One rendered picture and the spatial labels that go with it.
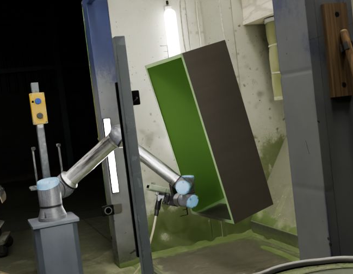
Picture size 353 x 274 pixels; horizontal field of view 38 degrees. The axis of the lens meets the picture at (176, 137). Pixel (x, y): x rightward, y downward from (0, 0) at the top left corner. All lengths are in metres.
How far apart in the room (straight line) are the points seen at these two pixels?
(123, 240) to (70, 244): 0.99
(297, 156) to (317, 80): 0.27
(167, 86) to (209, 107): 0.63
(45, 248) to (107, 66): 1.64
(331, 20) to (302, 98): 0.26
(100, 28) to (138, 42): 0.34
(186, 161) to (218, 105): 0.72
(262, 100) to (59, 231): 2.36
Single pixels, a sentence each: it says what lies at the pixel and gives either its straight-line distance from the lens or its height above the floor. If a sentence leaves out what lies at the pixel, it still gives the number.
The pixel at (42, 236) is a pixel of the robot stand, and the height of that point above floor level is 0.57.
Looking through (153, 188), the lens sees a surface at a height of 0.74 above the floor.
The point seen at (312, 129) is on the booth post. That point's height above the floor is 1.16.
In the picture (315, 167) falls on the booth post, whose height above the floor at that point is 1.04.
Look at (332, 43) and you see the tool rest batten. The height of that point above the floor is 1.42.
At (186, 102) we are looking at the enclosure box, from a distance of 4.02.
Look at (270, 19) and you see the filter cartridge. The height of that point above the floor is 1.95.
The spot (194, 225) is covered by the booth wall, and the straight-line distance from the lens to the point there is 4.66.
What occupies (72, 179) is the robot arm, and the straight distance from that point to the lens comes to 3.66.
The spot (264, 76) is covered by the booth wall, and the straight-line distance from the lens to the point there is 4.94.
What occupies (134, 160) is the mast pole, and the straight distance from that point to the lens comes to 2.38.
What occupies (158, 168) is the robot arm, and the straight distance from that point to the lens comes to 3.33.
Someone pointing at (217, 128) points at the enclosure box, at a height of 1.12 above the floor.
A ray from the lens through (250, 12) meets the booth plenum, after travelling 4.80.
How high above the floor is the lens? 1.28
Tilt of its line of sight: 3 degrees down
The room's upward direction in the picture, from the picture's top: 7 degrees counter-clockwise
